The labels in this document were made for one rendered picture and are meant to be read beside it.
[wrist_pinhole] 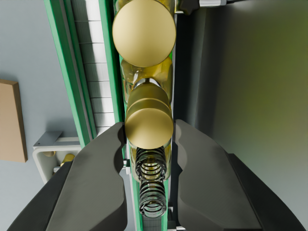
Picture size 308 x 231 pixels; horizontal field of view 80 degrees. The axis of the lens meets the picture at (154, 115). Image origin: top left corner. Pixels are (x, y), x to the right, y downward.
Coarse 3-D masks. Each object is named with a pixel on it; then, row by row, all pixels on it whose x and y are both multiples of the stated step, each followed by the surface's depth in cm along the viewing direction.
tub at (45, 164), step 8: (40, 152) 55; (56, 152) 62; (64, 152) 62; (72, 152) 62; (40, 160) 55; (48, 160) 59; (56, 160) 63; (40, 168) 56; (48, 168) 59; (48, 176) 59
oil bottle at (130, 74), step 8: (168, 56) 20; (128, 64) 18; (160, 64) 18; (168, 64) 19; (128, 72) 18; (136, 72) 18; (144, 72) 18; (152, 72) 18; (160, 72) 18; (168, 72) 18; (128, 80) 18; (136, 80) 18; (160, 80) 18; (168, 80) 18; (128, 88) 18; (168, 88) 19; (128, 96) 19; (168, 96) 19
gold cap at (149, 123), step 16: (144, 96) 13; (160, 96) 14; (128, 112) 13; (144, 112) 12; (160, 112) 12; (128, 128) 12; (144, 128) 12; (160, 128) 12; (144, 144) 13; (160, 144) 13
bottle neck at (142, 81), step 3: (144, 78) 18; (147, 78) 18; (150, 78) 18; (138, 81) 18; (141, 81) 17; (144, 81) 17; (147, 81) 17; (150, 81) 17; (153, 81) 17; (156, 81) 18; (135, 84) 18; (138, 84) 17; (141, 84) 16; (156, 84) 17; (159, 84) 18; (135, 87) 17; (132, 90) 18
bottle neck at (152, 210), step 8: (144, 184) 21; (152, 184) 21; (160, 184) 21; (144, 192) 20; (152, 192) 20; (160, 192) 20; (144, 200) 19; (152, 200) 19; (160, 200) 19; (144, 208) 20; (152, 208) 21; (160, 208) 20; (152, 216) 20
